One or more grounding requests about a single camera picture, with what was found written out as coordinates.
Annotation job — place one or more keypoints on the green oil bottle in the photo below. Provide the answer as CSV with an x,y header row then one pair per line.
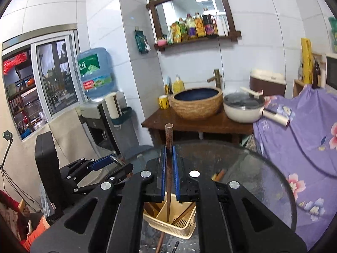
x,y
183,30

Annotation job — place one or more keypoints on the green instant noodle cup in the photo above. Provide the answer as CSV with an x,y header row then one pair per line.
x,y
333,23
334,35
335,47

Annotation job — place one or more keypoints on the paper towel roll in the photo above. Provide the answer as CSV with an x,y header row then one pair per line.
x,y
113,105

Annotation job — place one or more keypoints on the beige cloth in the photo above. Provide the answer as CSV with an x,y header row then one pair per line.
x,y
73,137

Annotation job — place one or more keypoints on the white microwave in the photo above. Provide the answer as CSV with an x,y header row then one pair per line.
x,y
332,73

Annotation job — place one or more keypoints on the dark soy sauce bottle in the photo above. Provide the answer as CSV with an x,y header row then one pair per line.
x,y
209,23

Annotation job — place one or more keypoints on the white spatula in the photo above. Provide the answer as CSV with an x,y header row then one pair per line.
x,y
251,91

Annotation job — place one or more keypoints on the beige perforated utensil holder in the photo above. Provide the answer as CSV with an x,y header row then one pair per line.
x,y
181,229

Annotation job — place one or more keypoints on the yellow green packet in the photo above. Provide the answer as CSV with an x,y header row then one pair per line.
x,y
175,33

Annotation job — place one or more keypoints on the purple label oil bottle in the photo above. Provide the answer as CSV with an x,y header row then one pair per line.
x,y
191,27

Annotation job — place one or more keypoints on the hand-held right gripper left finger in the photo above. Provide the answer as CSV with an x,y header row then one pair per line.
x,y
163,168

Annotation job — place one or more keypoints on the yellow oil bottle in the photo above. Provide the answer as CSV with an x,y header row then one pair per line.
x,y
200,26

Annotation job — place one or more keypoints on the orange cloth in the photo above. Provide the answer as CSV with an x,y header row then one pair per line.
x,y
34,232

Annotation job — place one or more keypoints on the wooden framed mirror shelf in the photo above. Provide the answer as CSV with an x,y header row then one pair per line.
x,y
229,10

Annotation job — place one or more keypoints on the bronze faucet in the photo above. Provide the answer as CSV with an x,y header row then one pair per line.
x,y
217,77

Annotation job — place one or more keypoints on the brown white rice cooker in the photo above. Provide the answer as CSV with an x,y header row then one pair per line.
x,y
266,83

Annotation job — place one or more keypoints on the pink bowl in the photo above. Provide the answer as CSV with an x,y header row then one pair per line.
x,y
162,42

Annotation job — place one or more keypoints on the wooden counter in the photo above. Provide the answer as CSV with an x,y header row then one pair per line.
x,y
163,122

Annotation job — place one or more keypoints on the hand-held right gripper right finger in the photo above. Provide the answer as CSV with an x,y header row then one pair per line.
x,y
175,168

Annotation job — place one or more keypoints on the green hanging packet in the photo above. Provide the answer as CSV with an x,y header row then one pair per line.
x,y
142,40

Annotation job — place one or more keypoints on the black chopstick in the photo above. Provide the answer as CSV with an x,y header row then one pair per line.
x,y
175,247

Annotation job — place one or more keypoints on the brown glass bottle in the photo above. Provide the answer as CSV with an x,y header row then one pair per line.
x,y
316,76

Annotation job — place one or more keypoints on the teal roll holder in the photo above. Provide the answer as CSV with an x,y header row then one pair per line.
x,y
122,117

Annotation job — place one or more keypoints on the yellow roll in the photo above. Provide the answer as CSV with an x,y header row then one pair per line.
x,y
306,60

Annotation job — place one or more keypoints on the grey water dispenser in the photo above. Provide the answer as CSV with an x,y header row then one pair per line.
x,y
105,131

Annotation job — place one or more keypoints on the small wooden box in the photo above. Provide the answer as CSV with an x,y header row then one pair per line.
x,y
298,87

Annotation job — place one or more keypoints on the yellow soap bottle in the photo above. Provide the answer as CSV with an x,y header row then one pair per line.
x,y
178,85

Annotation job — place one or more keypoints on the sliding window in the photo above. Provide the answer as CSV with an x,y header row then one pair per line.
x,y
44,84

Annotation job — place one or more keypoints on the brown wooden chopstick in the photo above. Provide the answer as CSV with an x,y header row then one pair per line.
x,y
168,137
184,214
219,175
161,242

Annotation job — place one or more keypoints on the blue water jug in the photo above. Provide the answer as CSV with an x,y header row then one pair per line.
x,y
96,73

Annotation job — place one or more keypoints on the woven sink basin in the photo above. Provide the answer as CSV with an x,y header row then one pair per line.
x,y
197,108

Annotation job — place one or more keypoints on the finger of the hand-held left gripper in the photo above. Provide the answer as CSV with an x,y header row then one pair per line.
x,y
115,175
104,162

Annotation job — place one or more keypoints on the purple floral cloth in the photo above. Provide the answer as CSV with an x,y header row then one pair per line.
x,y
289,150

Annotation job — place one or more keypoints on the yellow cup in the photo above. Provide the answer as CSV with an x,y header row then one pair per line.
x,y
163,102

